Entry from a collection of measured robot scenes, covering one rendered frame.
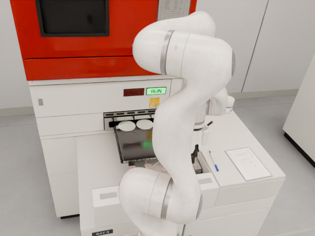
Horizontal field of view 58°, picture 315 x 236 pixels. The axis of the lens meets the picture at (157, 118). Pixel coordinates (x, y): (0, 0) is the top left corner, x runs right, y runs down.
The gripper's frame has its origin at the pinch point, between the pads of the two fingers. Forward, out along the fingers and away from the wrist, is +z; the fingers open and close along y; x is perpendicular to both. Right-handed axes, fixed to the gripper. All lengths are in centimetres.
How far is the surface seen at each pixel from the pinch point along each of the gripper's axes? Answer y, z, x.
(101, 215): 0.7, 21.4, -37.3
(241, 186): 1.2, 17.7, 25.6
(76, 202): -74, 76, -52
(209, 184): -0.6, 15.5, 10.4
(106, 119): -59, 6, -29
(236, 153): -16.4, 11.7, 32.1
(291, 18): -204, -36, 201
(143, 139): -43.2, 13.0, -10.5
